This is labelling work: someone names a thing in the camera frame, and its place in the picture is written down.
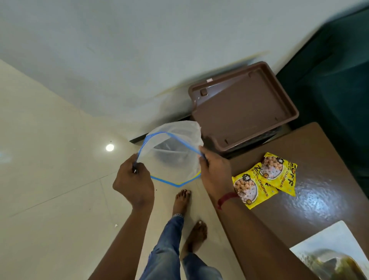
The brown plastic tray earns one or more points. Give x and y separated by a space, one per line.
245 109

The person's right forearm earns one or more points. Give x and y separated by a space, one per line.
259 245

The person's right hand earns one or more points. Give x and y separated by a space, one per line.
216 176

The green velvet sofa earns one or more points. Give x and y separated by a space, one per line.
331 86

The red thread wristband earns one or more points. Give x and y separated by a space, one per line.
227 197

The yellow snack packet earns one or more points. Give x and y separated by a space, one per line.
281 173
250 189

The person's foot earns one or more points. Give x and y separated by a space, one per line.
181 202
196 236

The leaf print serving tray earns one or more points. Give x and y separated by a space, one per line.
334 265

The person's left foot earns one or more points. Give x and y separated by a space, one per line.
181 202

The person's left forearm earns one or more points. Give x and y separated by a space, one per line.
121 248

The person's blue jeans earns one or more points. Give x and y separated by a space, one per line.
167 254

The person's right foot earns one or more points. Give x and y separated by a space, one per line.
196 236

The floral white placemat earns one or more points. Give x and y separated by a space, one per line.
331 236

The person's left hand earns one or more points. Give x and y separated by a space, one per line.
135 184

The clear zip bag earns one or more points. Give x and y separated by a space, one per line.
173 167

